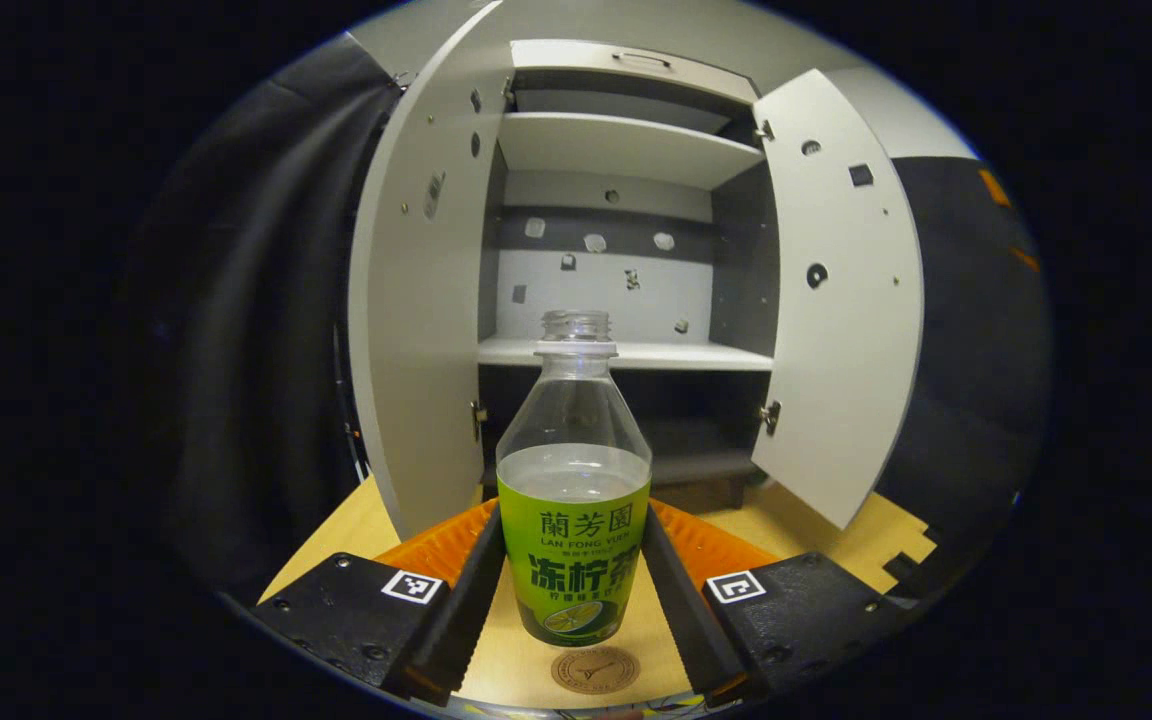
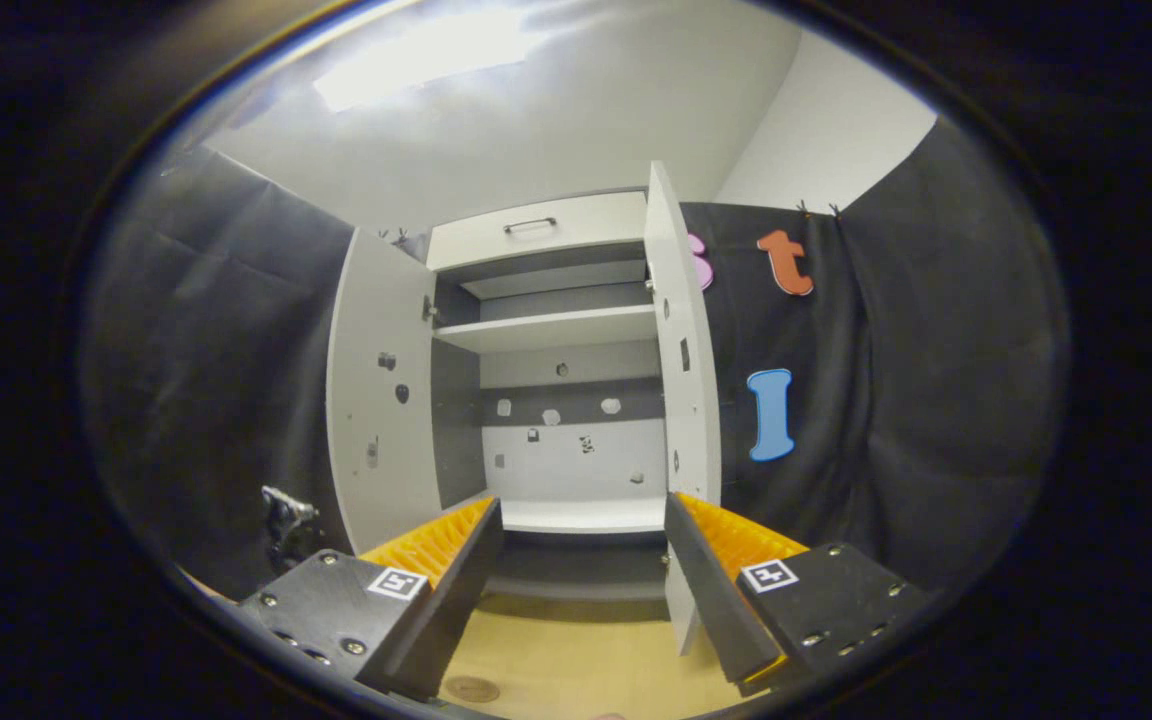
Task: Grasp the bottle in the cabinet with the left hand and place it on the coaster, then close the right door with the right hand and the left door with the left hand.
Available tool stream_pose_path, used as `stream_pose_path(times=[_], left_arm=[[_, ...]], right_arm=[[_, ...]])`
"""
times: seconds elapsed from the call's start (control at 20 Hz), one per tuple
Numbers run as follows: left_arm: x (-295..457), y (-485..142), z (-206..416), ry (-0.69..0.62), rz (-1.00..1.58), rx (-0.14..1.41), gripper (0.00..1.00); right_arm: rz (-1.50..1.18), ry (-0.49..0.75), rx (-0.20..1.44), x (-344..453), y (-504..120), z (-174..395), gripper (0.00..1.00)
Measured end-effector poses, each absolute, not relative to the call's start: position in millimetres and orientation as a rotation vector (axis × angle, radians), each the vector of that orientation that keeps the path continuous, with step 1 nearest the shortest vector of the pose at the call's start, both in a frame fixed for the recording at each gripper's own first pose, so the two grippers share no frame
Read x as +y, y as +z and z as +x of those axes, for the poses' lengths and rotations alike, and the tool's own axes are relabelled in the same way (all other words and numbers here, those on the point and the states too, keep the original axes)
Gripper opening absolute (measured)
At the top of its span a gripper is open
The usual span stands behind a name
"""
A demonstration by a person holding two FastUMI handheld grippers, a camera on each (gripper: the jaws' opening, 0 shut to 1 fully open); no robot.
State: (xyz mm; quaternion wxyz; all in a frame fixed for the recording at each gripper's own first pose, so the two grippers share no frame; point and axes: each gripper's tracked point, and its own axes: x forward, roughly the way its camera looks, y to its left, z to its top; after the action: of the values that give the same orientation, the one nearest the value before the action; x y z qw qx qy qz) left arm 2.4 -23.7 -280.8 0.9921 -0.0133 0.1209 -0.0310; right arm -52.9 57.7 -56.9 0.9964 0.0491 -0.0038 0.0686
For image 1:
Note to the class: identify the round brown coaster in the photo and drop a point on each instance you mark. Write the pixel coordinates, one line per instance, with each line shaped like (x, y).
(596, 672)

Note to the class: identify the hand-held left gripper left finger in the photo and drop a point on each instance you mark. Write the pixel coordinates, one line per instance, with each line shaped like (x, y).
(461, 620)

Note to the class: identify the white cabinet door camera sticker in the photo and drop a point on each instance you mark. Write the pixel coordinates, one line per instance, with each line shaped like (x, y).
(416, 300)

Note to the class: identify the black backdrop cloth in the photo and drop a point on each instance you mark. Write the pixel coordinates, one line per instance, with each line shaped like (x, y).
(256, 300)

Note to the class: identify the clear bottle green label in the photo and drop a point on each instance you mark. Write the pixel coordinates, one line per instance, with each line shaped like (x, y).
(574, 560)

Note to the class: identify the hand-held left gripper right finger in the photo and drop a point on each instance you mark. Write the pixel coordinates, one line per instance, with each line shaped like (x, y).
(686, 610)

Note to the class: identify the black binder clip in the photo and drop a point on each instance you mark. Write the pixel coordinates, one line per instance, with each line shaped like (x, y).
(403, 79)

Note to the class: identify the white cabinet shelf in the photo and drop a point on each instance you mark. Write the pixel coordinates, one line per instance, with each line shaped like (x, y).
(616, 145)
(696, 353)

